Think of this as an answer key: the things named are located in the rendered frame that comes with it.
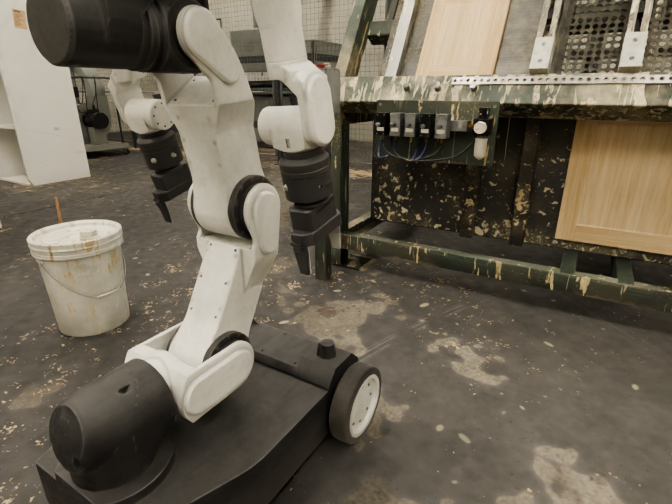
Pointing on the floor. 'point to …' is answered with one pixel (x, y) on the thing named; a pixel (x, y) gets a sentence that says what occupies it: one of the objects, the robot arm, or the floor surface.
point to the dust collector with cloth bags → (95, 112)
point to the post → (323, 259)
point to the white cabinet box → (35, 109)
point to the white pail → (83, 274)
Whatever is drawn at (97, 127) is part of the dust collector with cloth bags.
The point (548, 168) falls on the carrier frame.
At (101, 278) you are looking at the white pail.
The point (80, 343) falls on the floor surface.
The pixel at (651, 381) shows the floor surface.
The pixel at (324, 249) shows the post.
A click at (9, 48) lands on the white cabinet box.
